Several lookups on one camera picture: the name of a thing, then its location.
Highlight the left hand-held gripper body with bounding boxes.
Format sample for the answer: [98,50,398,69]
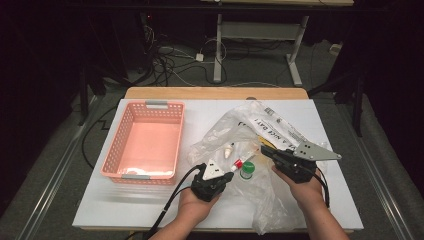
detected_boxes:
[190,159,231,203]

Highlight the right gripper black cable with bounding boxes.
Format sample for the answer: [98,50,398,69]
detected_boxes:
[313,165,332,209]

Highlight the white dropper bottle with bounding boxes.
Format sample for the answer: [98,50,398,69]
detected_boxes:
[223,143,236,160]

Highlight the person's left hand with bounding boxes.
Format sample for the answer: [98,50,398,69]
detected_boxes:
[178,188,222,225]

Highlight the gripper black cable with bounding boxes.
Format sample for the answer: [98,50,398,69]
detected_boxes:
[313,165,332,209]
[124,162,206,240]

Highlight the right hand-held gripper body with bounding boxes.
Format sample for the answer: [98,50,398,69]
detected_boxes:
[273,141,343,185]

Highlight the bundle of floor cables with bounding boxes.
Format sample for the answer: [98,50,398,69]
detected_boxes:
[141,24,231,88]

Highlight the clear printed plastic bag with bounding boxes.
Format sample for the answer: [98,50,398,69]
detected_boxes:
[187,100,329,236]

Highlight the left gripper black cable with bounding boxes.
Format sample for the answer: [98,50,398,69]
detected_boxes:
[124,162,206,240]

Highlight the pink perforated plastic basket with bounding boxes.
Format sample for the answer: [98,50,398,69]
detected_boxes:
[100,99,186,186]

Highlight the white bottle with green cap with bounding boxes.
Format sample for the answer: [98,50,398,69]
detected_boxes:
[239,161,256,180]

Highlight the white metal desk frame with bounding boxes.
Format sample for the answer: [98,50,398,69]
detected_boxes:
[212,13,310,88]

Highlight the black metal stand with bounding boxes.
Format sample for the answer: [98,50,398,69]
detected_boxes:
[308,64,365,138]
[77,61,108,127]

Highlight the person's right hand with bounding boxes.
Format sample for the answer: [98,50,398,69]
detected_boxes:
[271,164,326,212]

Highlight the black floor cable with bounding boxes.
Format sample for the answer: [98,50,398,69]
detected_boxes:
[81,105,118,169]

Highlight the metal floor rail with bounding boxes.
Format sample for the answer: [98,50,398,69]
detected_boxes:
[23,95,101,240]
[336,99,416,240]

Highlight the white tube with red cap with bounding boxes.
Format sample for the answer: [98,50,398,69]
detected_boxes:
[230,150,260,173]

